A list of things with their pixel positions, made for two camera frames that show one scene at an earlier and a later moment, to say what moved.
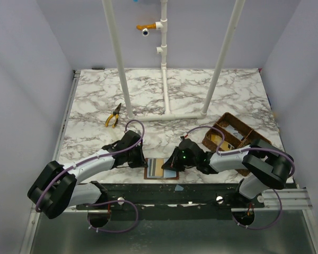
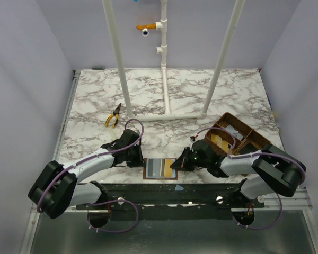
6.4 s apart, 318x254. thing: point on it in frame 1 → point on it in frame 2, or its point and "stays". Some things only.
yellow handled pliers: x=116 y=114 stays
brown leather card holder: x=154 y=170 stays
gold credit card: x=159 y=171 → x=169 y=172
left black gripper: x=137 y=156 stays
